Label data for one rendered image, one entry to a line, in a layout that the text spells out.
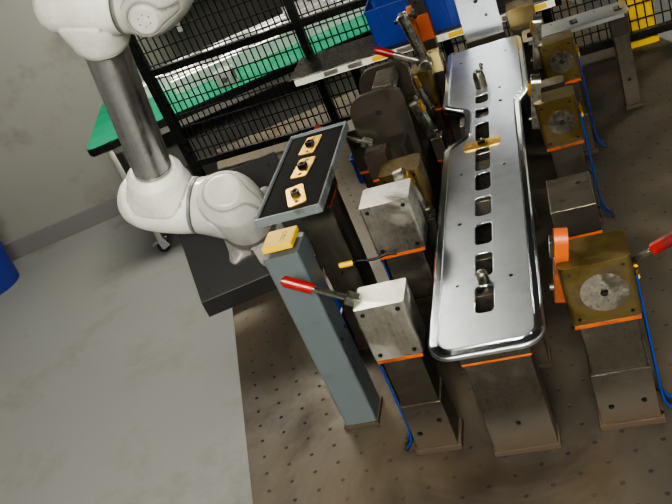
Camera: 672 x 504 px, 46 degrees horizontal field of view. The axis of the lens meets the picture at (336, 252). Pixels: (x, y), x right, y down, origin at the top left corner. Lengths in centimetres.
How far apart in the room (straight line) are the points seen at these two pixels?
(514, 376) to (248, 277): 103
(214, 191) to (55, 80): 316
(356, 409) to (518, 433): 35
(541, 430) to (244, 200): 95
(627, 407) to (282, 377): 81
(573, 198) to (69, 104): 400
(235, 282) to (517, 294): 106
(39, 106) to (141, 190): 312
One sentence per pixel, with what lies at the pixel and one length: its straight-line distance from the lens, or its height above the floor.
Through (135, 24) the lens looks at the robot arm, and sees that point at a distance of 167.
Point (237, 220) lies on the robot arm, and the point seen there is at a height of 98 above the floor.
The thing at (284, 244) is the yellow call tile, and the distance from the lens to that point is 140.
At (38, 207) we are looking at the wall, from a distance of 538.
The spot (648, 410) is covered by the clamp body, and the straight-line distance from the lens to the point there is 147.
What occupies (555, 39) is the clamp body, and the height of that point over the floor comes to 104.
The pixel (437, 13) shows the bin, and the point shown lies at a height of 108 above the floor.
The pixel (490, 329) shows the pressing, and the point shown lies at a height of 100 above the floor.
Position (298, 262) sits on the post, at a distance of 141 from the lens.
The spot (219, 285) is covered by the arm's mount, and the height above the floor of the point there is 77.
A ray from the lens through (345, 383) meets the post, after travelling 158.
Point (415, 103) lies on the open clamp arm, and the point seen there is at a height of 109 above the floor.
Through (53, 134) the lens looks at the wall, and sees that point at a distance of 518.
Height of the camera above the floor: 179
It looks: 29 degrees down
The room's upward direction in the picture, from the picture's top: 24 degrees counter-clockwise
